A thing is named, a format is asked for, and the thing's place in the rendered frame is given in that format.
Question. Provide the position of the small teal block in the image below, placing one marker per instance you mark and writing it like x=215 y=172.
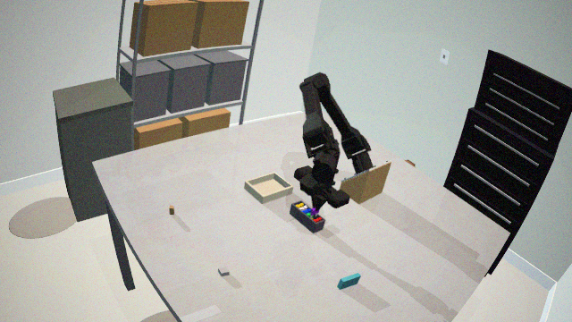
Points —
x=348 y=281

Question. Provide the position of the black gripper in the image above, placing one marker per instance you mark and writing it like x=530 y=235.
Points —
x=335 y=198

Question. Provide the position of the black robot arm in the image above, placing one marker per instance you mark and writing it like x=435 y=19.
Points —
x=317 y=132

